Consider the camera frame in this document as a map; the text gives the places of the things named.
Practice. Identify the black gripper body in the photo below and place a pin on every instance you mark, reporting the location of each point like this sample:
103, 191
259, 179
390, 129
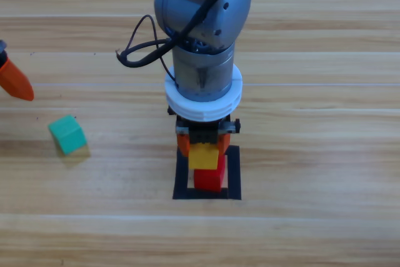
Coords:
2, 45
204, 135

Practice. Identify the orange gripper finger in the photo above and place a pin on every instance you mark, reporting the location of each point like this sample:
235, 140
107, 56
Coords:
15, 84
224, 143
183, 143

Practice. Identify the yellow wooden block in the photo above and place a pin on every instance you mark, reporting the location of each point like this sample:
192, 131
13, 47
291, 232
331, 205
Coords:
203, 157

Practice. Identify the red wooden block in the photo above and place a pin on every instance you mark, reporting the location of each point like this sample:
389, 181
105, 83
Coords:
207, 181

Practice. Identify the green wooden block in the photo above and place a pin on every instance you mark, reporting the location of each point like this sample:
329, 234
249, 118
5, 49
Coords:
67, 135

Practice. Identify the black tape square outline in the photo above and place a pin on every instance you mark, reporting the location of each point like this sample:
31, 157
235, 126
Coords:
206, 195

